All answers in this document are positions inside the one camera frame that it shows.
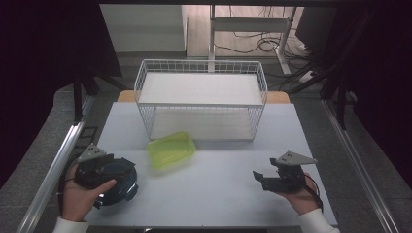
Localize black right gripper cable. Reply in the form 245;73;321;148
303;174;325;212

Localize white metal desk frame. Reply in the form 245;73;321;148
208;4;298;76

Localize person's right hand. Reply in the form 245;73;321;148
274;174;323;216

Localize person's left hand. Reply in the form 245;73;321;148
60;163;118;223

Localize green plastic container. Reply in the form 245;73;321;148
147;130;198;171

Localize black bracket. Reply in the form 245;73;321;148
75;125;99;150

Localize black floor cables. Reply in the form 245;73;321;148
213;5;307;56

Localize black curtain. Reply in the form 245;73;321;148
0;0;123;189
334;0;412;183

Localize aluminium rail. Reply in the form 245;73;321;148
320;98;400;233
15;94;95;233

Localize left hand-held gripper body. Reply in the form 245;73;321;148
74;143;115;191

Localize white wire rack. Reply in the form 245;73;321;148
133;58;269;142

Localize white cabinet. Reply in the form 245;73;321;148
99;4;189;54

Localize black tripod stand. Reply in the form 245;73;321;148
281;9;362;131
71;62;128;126

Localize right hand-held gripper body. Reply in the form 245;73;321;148
261;150;319;195

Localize round container with blue lid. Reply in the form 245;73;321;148
92;157;140;210

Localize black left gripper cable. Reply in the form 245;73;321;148
56;168;78;216

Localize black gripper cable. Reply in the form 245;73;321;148
303;174;325;212
56;168;78;216

